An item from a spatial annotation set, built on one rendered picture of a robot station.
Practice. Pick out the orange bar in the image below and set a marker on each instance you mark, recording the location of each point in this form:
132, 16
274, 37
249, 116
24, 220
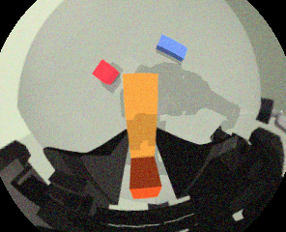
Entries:
141, 95

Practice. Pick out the blue rectangular block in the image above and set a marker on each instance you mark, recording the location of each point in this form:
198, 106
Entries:
174, 49

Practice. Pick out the small red block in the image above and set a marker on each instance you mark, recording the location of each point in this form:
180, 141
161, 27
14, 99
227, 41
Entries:
105, 72

